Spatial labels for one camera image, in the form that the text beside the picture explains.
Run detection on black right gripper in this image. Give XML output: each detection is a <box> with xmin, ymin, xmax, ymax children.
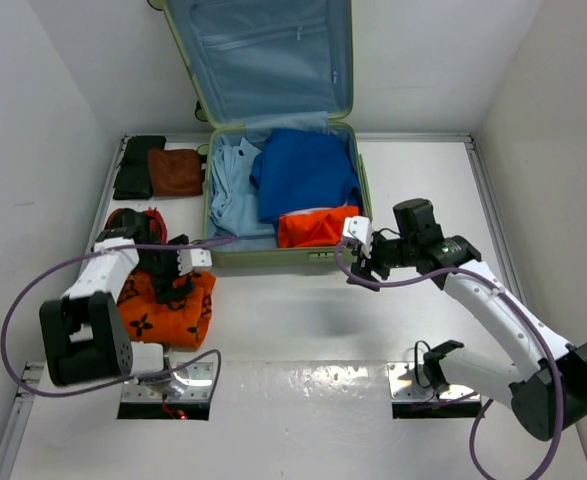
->
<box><xmin>346</xmin><ymin>231</ymin><xmax>416</xmax><ymax>290</ymax></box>

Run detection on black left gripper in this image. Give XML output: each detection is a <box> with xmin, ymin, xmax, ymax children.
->
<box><xmin>133</xmin><ymin>234</ymin><xmax>193</xmax><ymax>302</ymax></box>

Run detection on red black headphones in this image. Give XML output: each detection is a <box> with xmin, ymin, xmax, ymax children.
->
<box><xmin>105</xmin><ymin>208</ymin><xmax>168</xmax><ymax>244</ymax></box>

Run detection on orange black patterned towel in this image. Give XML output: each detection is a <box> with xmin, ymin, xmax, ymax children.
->
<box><xmin>117</xmin><ymin>270</ymin><xmax>216</xmax><ymax>350</ymax></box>

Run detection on plain orange shirt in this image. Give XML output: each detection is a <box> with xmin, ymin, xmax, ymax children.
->
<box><xmin>277</xmin><ymin>205</ymin><xmax>360</xmax><ymax>248</ymax></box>

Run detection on black pouch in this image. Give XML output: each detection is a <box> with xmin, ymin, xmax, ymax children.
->
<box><xmin>113</xmin><ymin>135</ymin><xmax>166</xmax><ymax>200</ymax></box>

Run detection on brown towel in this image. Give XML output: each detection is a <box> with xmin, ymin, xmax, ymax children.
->
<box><xmin>148</xmin><ymin>149</ymin><xmax>204</xmax><ymax>197</ymax></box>

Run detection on light blue trousers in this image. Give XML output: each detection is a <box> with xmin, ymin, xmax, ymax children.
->
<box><xmin>209</xmin><ymin>138</ymin><xmax>275</xmax><ymax>238</ymax></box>

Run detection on royal blue shirt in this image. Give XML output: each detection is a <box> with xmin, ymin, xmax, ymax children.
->
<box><xmin>249</xmin><ymin>129</ymin><xmax>362</xmax><ymax>224</ymax></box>

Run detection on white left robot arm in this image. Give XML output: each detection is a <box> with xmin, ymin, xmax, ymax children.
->
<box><xmin>39</xmin><ymin>226</ymin><xmax>189</xmax><ymax>387</ymax></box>

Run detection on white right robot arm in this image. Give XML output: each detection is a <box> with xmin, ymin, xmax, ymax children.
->
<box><xmin>341</xmin><ymin>198</ymin><xmax>587</xmax><ymax>441</ymax></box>

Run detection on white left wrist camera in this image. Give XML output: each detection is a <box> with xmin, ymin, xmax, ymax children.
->
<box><xmin>177</xmin><ymin>248</ymin><xmax>213</xmax><ymax>276</ymax></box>

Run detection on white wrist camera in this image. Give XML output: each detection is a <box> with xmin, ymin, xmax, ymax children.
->
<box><xmin>342</xmin><ymin>216</ymin><xmax>373</xmax><ymax>258</ymax></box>
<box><xmin>177</xmin><ymin>248</ymin><xmax>213</xmax><ymax>276</ymax></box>

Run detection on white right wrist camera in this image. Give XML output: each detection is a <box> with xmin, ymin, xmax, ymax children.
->
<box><xmin>342</xmin><ymin>216</ymin><xmax>373</xmax><ymax>258</ymax></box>

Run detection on right aluminium table rail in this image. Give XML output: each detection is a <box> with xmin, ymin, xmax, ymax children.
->
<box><xmin>464</xmin><ymin>134</ymin><xmax>527</xmax><ymax>305</ymax></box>

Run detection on aluminium table rail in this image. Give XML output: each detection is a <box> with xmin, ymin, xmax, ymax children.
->
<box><xmin>0</xmin><ymin>387</ymin><xmax>34</xmax><ymax>479</ymax></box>
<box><xmin>464</xmin><ymin>134</ymin><xmax>527</xmax><ymax>305</ymax></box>

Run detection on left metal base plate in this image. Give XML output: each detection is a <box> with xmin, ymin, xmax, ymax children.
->
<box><xmin>120</xmin><ymin>361</ymin><xmax>216</xmax><ymax>406</ymax></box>

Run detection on metal base plate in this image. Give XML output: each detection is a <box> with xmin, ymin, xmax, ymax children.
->
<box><xmin>386</xmin><ymin>361</ymin><xmax>481</xmax><ymax>404</ymax></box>
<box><xmin>120</xmin><ymin>361</ymin><xmax>216</xmax><ymax>406</ymax></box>

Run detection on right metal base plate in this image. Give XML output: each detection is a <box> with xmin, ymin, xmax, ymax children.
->
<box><xmin>386</xmin><ymin>361</ymin><xmax>481</xmax><ymax>404</ymax></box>

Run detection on left aluminium table rail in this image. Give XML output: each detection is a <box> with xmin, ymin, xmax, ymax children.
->
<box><xmin>0</xmin><ymin>387</ymin><xmax>34</xmax><ymax>479</ymax></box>

